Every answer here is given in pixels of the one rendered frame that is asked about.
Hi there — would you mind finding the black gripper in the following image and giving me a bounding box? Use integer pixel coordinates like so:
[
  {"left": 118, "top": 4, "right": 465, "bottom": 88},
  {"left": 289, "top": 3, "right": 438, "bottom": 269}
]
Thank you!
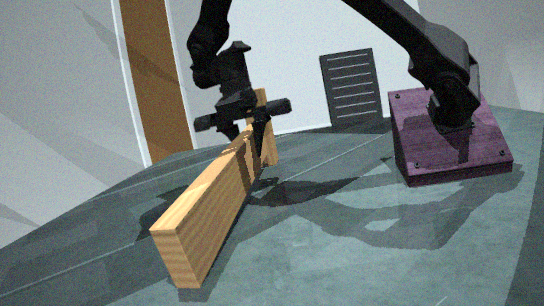
[{"left": 194, "top": 76, "right": 292, "bottom": 157}]

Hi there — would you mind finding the wooden post with slot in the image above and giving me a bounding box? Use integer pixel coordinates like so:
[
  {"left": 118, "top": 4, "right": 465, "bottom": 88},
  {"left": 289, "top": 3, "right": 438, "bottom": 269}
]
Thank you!
[{"left": 245, "top": 87, "right": 279, "bottom": 167}]

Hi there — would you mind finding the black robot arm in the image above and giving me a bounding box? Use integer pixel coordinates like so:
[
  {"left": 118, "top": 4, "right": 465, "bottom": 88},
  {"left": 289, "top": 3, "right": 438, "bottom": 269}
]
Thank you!
[{"left": 186, "top": 0, "right": 481, "bottom": 135}]

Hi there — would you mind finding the light wooden board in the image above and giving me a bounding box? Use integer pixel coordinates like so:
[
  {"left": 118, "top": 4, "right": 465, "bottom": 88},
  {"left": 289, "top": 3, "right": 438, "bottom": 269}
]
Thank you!
[{"left": 149, "top": 124, "right": 268, "bottom": 289}]

